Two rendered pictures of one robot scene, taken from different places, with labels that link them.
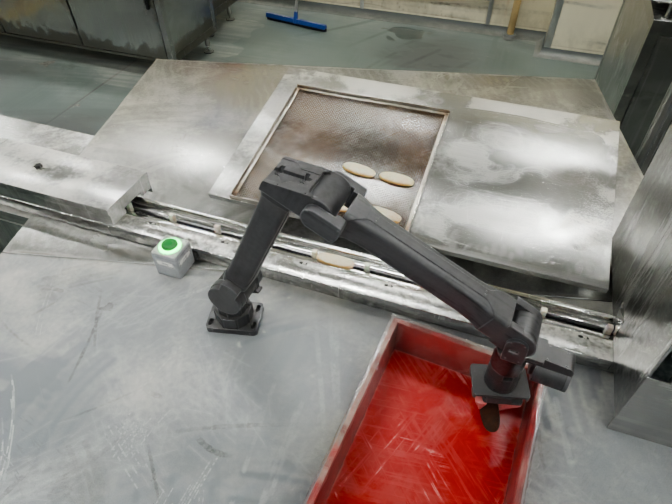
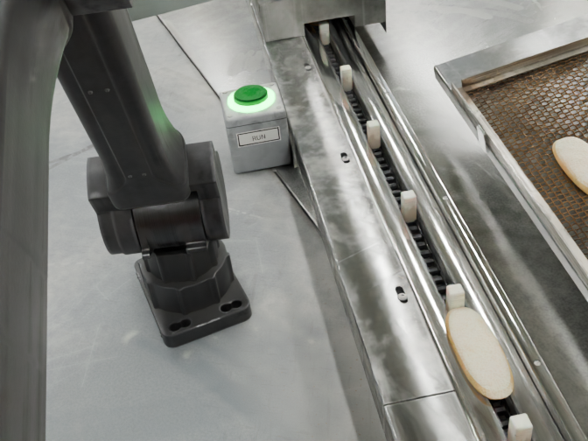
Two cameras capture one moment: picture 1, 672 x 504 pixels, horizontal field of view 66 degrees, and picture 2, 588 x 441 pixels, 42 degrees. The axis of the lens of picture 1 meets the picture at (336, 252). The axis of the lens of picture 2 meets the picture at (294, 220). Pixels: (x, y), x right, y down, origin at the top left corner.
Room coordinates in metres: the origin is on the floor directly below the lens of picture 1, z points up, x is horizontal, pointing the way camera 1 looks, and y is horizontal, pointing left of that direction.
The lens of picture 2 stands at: (0.60, -0.31, 1.34)
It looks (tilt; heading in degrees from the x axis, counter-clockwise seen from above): 39 degrees down; 64
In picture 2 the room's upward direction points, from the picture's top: 7 degrees counter-clockwise
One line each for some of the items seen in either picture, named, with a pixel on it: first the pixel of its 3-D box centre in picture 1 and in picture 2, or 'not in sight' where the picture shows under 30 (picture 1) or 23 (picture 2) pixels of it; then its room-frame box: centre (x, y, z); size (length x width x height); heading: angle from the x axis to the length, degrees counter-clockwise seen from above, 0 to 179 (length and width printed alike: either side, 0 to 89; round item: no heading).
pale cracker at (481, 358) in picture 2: (335, 259); (478, 348); (0.90, 0.00, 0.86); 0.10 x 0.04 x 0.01; 70
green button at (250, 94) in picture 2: (169, 245); (251, 98); (0.91, 0.41, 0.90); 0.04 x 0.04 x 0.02
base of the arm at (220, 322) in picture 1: (233, 308); (185, 263); (0.74, 0.24, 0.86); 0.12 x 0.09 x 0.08; 83
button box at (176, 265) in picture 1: (175, 260); (259, 139); (0.91, 0.41, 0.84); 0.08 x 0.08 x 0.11; 70
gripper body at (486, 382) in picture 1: (502, 374); not in sight; (0.50, -0.30, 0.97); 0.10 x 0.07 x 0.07; 85
